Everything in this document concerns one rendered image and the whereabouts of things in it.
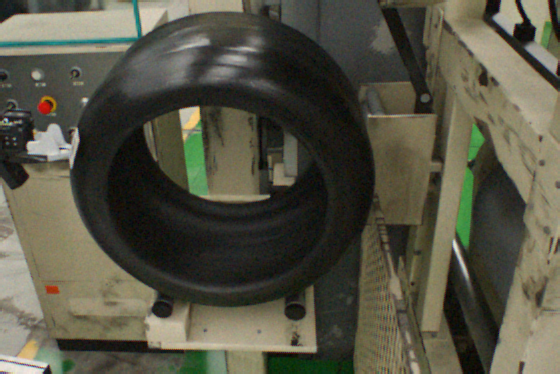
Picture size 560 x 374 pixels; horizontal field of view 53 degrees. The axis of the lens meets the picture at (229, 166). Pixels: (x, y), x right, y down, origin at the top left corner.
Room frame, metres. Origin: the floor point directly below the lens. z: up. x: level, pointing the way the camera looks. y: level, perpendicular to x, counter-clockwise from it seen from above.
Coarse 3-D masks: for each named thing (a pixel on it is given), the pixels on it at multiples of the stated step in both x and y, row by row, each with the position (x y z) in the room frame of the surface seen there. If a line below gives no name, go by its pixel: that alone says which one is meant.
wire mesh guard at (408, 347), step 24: (384, 240) 0.93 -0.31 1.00; (360, 264) 1.19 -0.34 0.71; (384, 264) 0.90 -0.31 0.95; (360, 288) 1.19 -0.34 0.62; (360, 312) 1.18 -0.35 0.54; (384, 312) 0.87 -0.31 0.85; (360, 336) 1.14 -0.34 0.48; (384, 336) 0.84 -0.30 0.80; (408, 336) 0.67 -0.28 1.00; (360, 360) 1.11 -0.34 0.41; (384, 360) 0.82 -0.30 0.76; (408, 360) 0.62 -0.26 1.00
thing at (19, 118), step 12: (0, 120) 1.00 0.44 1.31; (12, 120) 1.02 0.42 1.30; (24, 120) 1.01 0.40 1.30; (0, 132) 0.98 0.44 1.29; (12, 132) 0.97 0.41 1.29; (24, 132) 1.01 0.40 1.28; (0, 144) 0.98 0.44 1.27; (12, 144) 0.99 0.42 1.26; (24, 144) 0.99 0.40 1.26; (0, 156) 0.98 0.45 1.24
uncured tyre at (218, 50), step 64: (128, 64) 0.91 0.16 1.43; (192, 64) 0.86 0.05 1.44; (256, 64) 0.85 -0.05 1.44; (320, 64) 0.93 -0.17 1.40; (128, 128) 0.85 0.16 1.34; (320, 128) 0.81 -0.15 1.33; (128, 192) 1.10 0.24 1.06; (320, 192) 1.07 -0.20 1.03; (128, 256) 0.86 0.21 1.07; (192, 256) 1.01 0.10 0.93; (256, 256) 1.01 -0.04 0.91; (320, 256) 0.81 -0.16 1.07
